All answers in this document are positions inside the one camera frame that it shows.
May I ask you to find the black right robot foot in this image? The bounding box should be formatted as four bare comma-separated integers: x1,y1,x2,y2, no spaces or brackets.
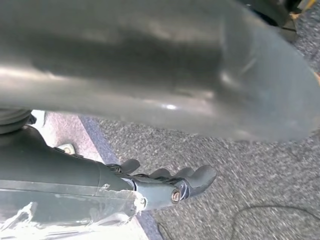
237,0,304,43

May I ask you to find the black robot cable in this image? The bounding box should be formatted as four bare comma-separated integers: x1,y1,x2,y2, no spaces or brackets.
229,204,320,240

